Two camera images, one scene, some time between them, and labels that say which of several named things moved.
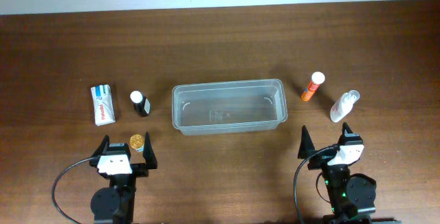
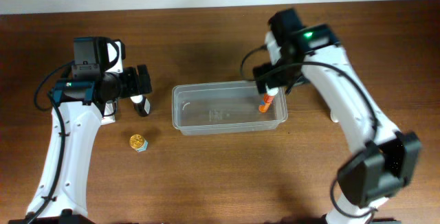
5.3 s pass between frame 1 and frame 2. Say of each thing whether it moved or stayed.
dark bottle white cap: stayed
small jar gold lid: stayed
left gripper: moved
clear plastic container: stayed
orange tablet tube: moved
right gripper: moved
